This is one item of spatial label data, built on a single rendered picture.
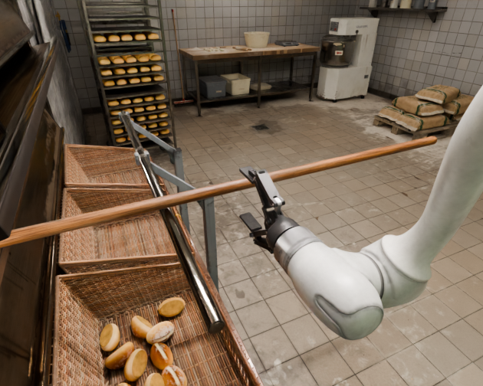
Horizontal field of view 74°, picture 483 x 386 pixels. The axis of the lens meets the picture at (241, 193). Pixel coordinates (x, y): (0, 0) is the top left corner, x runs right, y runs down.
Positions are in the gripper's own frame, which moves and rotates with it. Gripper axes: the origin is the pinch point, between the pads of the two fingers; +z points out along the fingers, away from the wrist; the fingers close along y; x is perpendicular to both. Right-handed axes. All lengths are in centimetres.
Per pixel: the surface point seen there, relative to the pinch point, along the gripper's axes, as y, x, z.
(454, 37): 9, 469, 276
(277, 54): 38, 258, 417
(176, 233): 2.2, -19.3, -4.8
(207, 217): 34, 2, 40
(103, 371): 59, -45, 9
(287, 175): 0.2, 14.8, 4.7
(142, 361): 57, -34, 6
